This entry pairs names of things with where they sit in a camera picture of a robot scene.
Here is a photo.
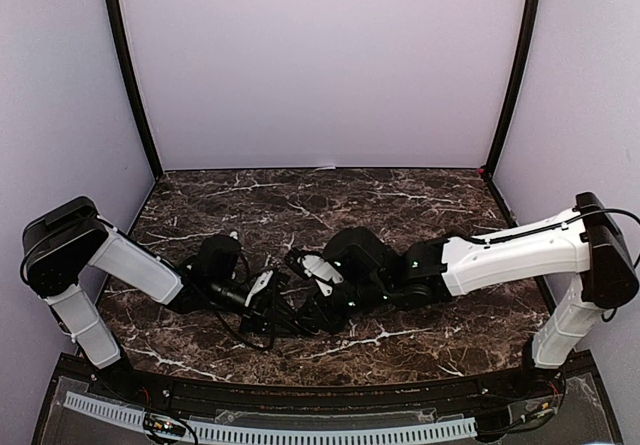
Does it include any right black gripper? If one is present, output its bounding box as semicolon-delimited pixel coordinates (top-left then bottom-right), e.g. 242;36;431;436
296;277;392;335

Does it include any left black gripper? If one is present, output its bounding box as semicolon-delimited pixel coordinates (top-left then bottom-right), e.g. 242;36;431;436
208;276;300;336

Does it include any black charging case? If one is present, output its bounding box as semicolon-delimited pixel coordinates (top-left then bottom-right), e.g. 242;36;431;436
294;310;320;337

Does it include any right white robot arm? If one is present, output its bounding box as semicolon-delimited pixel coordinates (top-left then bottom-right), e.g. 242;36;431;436
298;192;639;399

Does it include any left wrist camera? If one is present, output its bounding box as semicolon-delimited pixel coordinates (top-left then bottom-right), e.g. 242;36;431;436
244;269;280;307

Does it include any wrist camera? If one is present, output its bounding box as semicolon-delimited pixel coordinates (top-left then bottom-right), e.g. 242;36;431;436
285;248;344;297
244;269;280;307

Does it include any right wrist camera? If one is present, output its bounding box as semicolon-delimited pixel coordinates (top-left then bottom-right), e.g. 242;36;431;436
285;248;344;297

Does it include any black front rail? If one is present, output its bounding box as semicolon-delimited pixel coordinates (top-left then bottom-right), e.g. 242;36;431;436
121;368;520;414

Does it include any white slotted cable duct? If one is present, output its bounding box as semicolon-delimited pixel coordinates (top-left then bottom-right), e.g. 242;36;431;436
62;392;477;444

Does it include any left black frame post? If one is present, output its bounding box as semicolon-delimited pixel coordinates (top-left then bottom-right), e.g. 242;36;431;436
105;0;164;181

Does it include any black frame post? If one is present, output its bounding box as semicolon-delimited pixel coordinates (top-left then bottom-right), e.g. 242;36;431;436
105;0;164;181
483;0;540;180

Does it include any right black frame post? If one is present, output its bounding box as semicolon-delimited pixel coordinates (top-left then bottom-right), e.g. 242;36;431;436
483;0;540;180

